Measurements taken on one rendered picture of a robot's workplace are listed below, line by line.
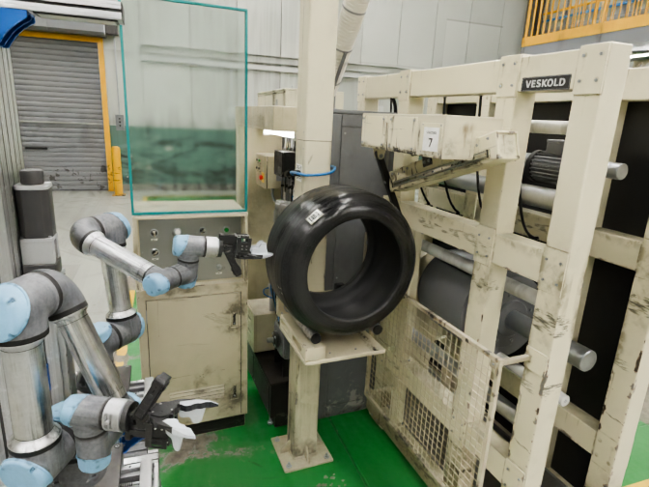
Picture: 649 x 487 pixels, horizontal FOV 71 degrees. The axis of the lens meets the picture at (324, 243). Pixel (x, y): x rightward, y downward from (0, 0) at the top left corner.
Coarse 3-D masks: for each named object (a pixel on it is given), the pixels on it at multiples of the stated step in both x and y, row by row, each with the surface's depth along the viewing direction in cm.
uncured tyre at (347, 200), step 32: (320, 192) 179; (352, 192) 173; (288, 224) 173; (320, 224) 166; (384, 224) 175; (288, 256) 167; (384, 256) 210; (288, 288) 170; (352, 288) 211; (384, 288) 204; (320, 320) 176; (352, 320) 182
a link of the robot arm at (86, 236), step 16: (80, 224) 162; (96, 224) 166; (80, 240) 158; (96, 240) 159; (96, 256) 159; (112, 256) 156; (128, 256) 155; (128, 272) 154; (144, 272) 152; (160, 272) 152; (176, 272) 156; (144, 288) 150; (160, 288) 149
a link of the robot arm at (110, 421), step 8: (112, 400) 109; (120, 400) 109; (128, 400) 110; (104, 408) 107; (112, 408) 107; (120, 408) 107; (104, 416) 106; (112, 416) 106; (120, 416) 106; (104, 424) 106; (112, 424) 106
